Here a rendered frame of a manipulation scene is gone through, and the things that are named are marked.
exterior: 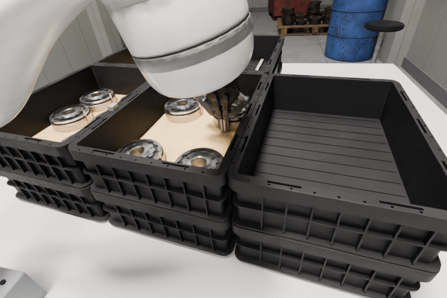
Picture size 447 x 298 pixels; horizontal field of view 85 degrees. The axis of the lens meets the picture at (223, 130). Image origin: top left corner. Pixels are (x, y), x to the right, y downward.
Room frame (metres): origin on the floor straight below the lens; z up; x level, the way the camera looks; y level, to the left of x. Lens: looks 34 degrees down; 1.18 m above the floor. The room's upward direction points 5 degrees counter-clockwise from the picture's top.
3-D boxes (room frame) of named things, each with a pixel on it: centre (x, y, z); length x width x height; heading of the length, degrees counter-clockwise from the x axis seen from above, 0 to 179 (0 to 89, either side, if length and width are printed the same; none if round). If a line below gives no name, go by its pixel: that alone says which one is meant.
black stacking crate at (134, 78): (0.59, 0.36, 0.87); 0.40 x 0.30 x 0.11; 160
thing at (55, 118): (0.62, 0.43, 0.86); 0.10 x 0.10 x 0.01
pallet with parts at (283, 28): (4.91, -1.85, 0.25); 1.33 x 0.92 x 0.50; 76
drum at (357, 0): (3.34, -1.82, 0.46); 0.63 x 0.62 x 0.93; 76
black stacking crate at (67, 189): (0.59, 0.36, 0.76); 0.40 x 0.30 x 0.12; 160
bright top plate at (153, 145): (0.41, 0.18, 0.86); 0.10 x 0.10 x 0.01
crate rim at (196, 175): (0.49, 0.08, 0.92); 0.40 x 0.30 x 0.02; 160
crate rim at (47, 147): (0.59, 0.36, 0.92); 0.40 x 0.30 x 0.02; 160
